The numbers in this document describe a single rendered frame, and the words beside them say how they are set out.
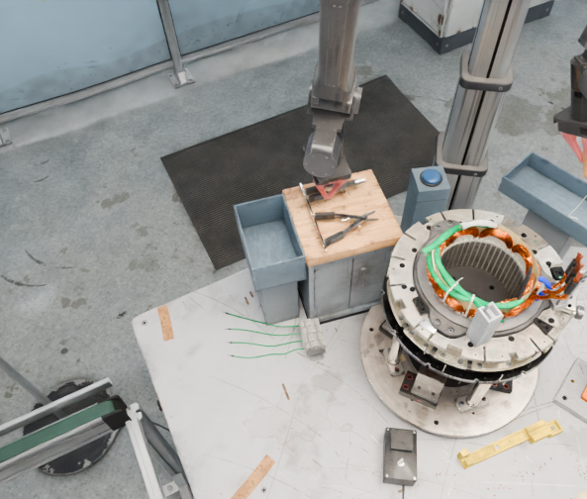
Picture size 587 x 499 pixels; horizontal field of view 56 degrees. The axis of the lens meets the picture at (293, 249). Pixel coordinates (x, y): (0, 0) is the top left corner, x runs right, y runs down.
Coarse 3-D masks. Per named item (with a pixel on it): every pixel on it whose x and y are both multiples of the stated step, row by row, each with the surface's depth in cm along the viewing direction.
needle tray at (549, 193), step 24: (528, 168) 123; (552, 168) 119; (504, 192) 120; (528, 192) 114; (552, 192) 119; (576, 192) 118; (528, 216) 120; (552, 216) 113; (576, 216) 115; (552, 240) 119; (576, 240) 112
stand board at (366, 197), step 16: (352, 176) 119; (368, 176) 119; (288, 192) 117; (352, 192) 116; (368, 192) 116; (304, 208) 114; (320, 208) 114; (336, 208) 114; (352, 208) 114; (368, 208) 114; (384, 208) 113; (304, 224) 112; (320, 224) 112; (336, 224) 112; (368, 224) 111; (384, 224) 111; (304, 240) 110; (352, 240) 109; (368, 240) 109; (384, 240) 109; (320, 256) 107; (336, 256) 108
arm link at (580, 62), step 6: (582, 54) 94; (570, 60) 95; (576, 60) 94; (582, 60) 93; (570, 66) 95; (576, 66) 93; (582, 66) 92; (570, 72) 96; (576, 72) 94; (582, 72) 93; (570, 78) 96; (576, 78) 94; (570, 84) 97; (576, 84) 95; (576, 90) 95
